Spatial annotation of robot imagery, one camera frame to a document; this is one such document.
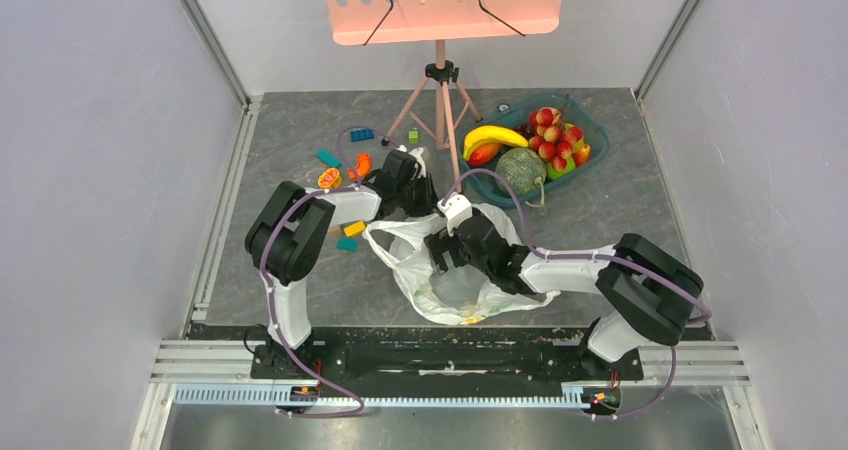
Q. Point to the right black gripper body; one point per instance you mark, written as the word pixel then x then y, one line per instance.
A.
pixel 448 249

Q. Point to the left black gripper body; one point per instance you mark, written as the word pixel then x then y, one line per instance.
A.
pixel 416 198

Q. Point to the white plastic bag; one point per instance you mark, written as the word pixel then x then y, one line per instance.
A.
pixel 459 296

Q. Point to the yellow banana fake fruit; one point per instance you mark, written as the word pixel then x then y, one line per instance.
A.
pixel 492 134

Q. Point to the red cherry fruit cluster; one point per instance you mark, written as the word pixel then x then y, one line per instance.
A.
pixel 554 135

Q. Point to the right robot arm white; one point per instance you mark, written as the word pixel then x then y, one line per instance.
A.
pixel 652 293

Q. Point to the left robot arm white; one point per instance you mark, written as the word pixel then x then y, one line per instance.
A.
pixel 287 237

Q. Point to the red orange mango fake fruit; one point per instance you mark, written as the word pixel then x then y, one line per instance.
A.
pixel 484 154

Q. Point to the small red apple fake fruit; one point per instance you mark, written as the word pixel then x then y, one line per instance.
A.
pixel 582 156

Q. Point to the orange curved block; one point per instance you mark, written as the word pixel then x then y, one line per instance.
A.
pixel 361 167

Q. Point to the teal plastic fruit bin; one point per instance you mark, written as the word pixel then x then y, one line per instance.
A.
pixel 518 112

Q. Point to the blue lego brick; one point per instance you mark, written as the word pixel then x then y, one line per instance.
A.
pixel 361 134

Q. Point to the orange slice toy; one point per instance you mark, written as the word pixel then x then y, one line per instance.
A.
pixel 330 178

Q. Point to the teal block near yellow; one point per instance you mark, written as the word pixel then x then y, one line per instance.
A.
pixel 347 244

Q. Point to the teal flat block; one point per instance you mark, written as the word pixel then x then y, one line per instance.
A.
pixel 328 158

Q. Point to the green netted melon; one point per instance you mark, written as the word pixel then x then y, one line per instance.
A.
pixel 525 172

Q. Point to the dark red grape bunch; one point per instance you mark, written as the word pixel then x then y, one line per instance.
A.
pixel 525 130

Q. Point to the pink music stand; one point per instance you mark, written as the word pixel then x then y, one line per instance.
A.
pixel 364 22

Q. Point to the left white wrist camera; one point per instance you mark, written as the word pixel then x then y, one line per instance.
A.
pixel 420 154

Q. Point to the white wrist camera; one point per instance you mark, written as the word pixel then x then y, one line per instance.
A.
pixel 456 209
pixel 420 154

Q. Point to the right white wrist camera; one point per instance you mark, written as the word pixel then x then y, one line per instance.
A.
pixel 456 209

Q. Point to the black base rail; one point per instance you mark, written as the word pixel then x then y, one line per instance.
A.
pixel 439 362

